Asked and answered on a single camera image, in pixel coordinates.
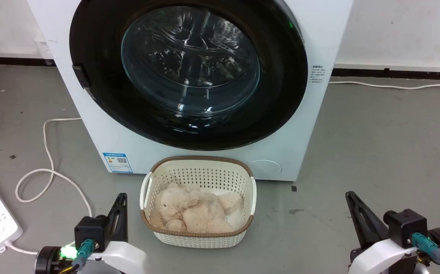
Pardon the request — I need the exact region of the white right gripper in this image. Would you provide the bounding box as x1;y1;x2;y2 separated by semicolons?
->
345;191;440;274

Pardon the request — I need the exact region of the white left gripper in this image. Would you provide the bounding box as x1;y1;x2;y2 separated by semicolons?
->
35;193;150;274

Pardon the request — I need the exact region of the black round glass washer door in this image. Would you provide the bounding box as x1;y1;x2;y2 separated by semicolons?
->
69;0;309;151

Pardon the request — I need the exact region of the white front-load washing machine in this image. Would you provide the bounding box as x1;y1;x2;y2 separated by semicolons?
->
27;0;354;182

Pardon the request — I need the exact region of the blue energy label sticker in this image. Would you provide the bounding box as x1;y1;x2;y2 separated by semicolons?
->
103;153;133;174

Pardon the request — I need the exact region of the beige plush teddy bear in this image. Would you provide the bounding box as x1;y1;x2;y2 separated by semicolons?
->
149;183;244;234

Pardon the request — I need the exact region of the white brown-rimmed laundry basket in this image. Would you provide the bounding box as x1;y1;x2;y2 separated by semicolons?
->
140;155;257;249

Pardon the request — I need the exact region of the round white filter cover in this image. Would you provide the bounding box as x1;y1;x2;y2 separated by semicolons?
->
247;160;282;178

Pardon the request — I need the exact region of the small printed text sticker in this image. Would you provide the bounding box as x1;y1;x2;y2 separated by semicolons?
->
308;65;325;84

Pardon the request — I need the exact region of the green-plug left gripper cable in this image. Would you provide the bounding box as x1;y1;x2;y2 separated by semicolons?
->
61;239;95;274

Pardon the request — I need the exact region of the green-plug gripper cable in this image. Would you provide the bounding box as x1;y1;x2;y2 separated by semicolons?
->
412;233;440;274
61;239;95;274

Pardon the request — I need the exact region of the green-plug right gripper cable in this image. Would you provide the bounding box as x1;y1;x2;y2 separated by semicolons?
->
412;233;440;274

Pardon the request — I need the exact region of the white looping power cable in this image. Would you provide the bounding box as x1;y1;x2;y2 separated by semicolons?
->
6;117;93;255

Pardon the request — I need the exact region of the long thin white cable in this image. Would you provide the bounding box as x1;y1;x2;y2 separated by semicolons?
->
328;78;440;91

